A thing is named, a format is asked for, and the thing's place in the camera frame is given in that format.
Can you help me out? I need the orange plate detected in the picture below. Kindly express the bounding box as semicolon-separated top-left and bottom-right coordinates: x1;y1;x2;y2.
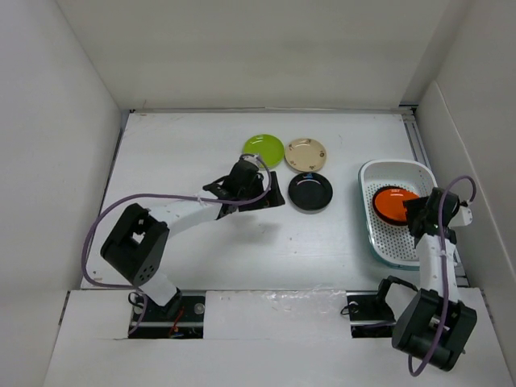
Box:
371;187;420;225

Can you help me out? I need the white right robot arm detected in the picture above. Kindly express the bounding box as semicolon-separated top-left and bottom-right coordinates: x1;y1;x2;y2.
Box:
391;188;477;376

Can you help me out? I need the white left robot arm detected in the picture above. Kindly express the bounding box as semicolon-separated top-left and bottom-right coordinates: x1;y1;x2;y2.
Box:
100;154;285;320

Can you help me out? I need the white perforated plastic bin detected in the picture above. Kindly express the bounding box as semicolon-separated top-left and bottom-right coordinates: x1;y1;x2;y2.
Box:
358;159;436;271

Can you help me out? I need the lime green plate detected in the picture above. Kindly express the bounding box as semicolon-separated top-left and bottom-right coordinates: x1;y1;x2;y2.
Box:
243;134;284;169

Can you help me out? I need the cream plate with small motifs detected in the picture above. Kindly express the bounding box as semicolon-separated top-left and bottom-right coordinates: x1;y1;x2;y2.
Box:
285;138;327;173

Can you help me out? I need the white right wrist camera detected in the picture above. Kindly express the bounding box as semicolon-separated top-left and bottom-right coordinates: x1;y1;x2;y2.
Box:
456;201;472;227

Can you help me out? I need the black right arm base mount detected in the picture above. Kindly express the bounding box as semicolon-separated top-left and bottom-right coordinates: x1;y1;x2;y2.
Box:
340;292;396;339

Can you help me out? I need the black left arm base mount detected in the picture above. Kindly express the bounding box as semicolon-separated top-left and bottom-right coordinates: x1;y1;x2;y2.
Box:
127;292;206;339

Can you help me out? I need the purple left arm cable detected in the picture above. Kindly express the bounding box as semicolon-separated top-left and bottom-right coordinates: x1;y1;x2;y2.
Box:
81;152;272;339

